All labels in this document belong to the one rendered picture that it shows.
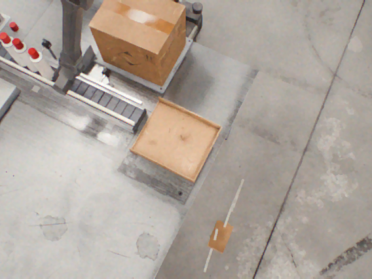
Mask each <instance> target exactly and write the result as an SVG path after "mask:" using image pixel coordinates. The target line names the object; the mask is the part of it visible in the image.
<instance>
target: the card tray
mask: <svg viewBox="0 0 372 279"><path fill-rule="evenodd" d="M158 100H159V101H158V103H157V105H156V107H155V108H154V110H153V112H152V113H151V115H150V117H149V118H148V120H147V122H146V123H145V126H144V127H143V129H142V130H141V132H140V134H139V136H138V137H137V139H136V141H135V142H134V144H133V146H132V148H130V147H129V150H130V151H131V152H133V153H135V154H137V155H139V156H141V157H143V158H145V159H147V160H149V161H151V162H153V163H155V164H157V165H159V166H161V167H163V168H165V169H167V170H169V171H171V172H173V173H175V174H176V175H178V176H180V177H183V178H185V179H187V180H189V181H191V182H193V183H194V182H195V181H196V179H197V177H198V175H199V173H200V171H201V169H202V167H203V165H204V163H205V161H206V159H207V158H208V155H209V154H210V151H211V150H212V147H213V145H214V143H215V141H216V139H217V137H218V135H219V133H220V131H221V129H222V126H221V125H219V124H217V123H215V122H212V121H210V120H208V119H206V118H204V117H201V116H200V115H197V114H196V113H193V112H191V111H189V110H187V109H185V108H183V107H180V106H178V105H176V104H174V103H172V102H169V101H167V100H165V99H163V98H161V97H158Z"/></svg>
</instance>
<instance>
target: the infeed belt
mask: <svg viewBox="0 0 372 279"><path fill-rule="evenodd" d="M0 56H1V57H3V58H5V59H7V60H9V61H11V62H13V63H15V64H17V65H18V63H17V62H16V61H15V60H14V58H13V57H12V56H11V55H10V54H9V52H8V50H7V49H6V48H5V47H4V46H3V45H2V42H0ZM0 61H1V60H0ZM1 62H3V61H1ZM3 63H4V64H6V63H5V62H3ZM7 65H8V64H7ZM9 66H11V65H9ZM11 67H12V66H11ZM13 68H14V69H16V68H15V67H13ZM51 68H52V69H53V71H54V72H55V71H56V70H57V68H55V67H52V66H51ZM17 70H18V71H20V70H19V69H17ZM21 72H23V71H21ZM23 73H25V72H23ZM25 74H27V73H25ZM27 75H29V74H27ZM29 76H31V75H29ZM31 77H33V76H31ZM33 78H35V77H33ZM35 79H37V78H35ZM37 80H39V79H37ZM39 81H41V80H39ZM41 82H43V81H41ZM43 83H45V82H43ZM45 84H47V83H45ZM47 85H49V84H47ZM49 86H51V85H49ZM51 87H52V86H51ZM69 90H70V91H72V92H74V93H76V94H78V95H80V96H82V97H84V98H86V99H88V100H90V101H92V102H94V103H96V104H98V105H101V106H103V107H105V108H107V109H109V110H111V111H114V112H116V113H118V114H120V115H122V116H123V117H126V118H127V119H130V120H131V121H134V122H135V125H136V124H137V122H138V121H139V119H140V117H141V116H142V114H143V112H144V110H142V109H140V108H138V107H136V106H134V105H132V104H130V103H128V102H126V101H124V100H121V99H119V98H117V97H115V96H113V95H111V94H109V93H107V92H105V91H103V90H100V89H99V88H96V87H95V86H92V85H91V84H88V83H86V82H84V81H82V80H80V79H78V78H75V80H74V83H73V85H72V87H71V88H70V89H69ZM68 95H70V94H68ZM70 96H72V95H70ZM72 97H73V96H72ZM73 98H75V97H73ZM75 99H77V98H75ZM77 100H79V99H77ZM79 101H81V100H79ZM81 102H83V101H81ZM83 103H85V104H87V105H89V106H92V105H90V104H88V103H86V102H83ZM92 107H94V106H92ZM94 108H96V107H94ZM96 109H98V108H96ZM98 110H100V109H98ZM100 111H102V110H100ZM102 112H104V113H106V112H105V111H102ZM107 114H108V115H110V114H109V113H107ZM111 116H112V117H114V116H113V115H111ZM115 118H116V117H115ZM116 119H118V118H116ZM119 120H120V121H122V122H125V121H123V120H121V119H119ZM125 123H127V122H125ZM127 124H129V123H127ZM129 125H131V124H129ZM135 125H134V126H133V125H131V126H133V127H135Z"/></svg>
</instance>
